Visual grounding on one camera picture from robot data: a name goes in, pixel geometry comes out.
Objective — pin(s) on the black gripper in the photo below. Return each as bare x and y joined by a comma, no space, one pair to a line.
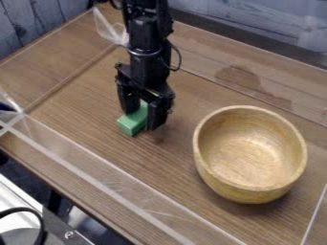
141,80

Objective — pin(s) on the clear acrylic front wall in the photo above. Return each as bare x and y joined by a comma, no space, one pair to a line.
137,211

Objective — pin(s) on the clear acrylic right panel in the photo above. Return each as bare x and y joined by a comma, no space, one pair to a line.
315,234

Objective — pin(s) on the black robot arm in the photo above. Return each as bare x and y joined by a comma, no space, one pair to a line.
148,23

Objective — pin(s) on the clear acrylic corner bracket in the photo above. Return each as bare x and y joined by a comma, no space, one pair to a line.
110,32

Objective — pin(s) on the green rectangular block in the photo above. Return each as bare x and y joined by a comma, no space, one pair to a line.
133,122

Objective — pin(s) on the light wooden bowl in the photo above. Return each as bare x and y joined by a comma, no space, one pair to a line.
249,154

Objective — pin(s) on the grey metal bracket with screw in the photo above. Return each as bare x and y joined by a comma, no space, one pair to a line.
58,233

